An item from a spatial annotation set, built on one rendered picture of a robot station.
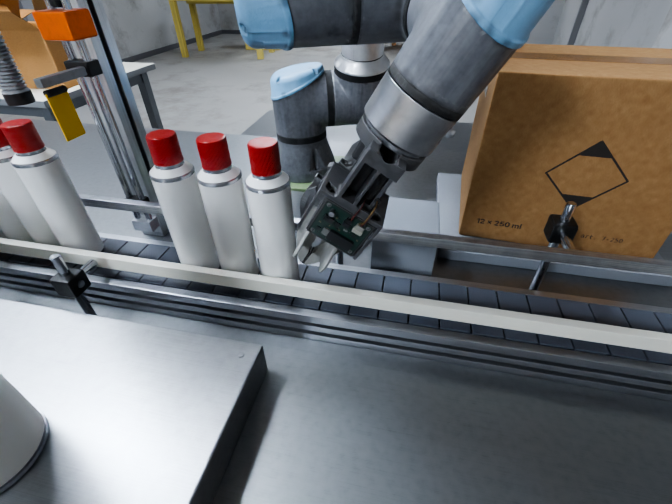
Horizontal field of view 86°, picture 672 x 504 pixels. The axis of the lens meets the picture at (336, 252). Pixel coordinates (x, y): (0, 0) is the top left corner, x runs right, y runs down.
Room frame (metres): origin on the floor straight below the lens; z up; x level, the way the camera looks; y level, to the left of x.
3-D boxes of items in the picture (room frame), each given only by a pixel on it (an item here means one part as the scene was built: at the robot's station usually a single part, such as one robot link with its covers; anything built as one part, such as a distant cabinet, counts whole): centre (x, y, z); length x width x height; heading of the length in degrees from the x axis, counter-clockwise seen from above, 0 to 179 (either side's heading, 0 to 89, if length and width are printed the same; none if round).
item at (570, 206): (0.37, -0.30, 0.91); 0.07 x 0.03 x 0.17; 167
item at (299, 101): (0.84, 0.07, 1.00); 0.13 x 0.12 x 0.14; 96
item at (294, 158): (0.84, 0.08, 0.89); 0.15 x 0.15 x 0.10
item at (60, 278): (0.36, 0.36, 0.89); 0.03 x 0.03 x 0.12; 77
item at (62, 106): (0.45, 0.33, 1.09); 0.03 x 0.01 x 0.06; 167
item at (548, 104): (0.60, -0.40, 0.99); 0.30 x 0.24 x 0.27; 73
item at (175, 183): (0.41, 0.20, 0.98); 0.05 x 0.05 x 0.20
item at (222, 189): (0.40, 0.14, 0.98); 0.05 x 0.05 x 0.20
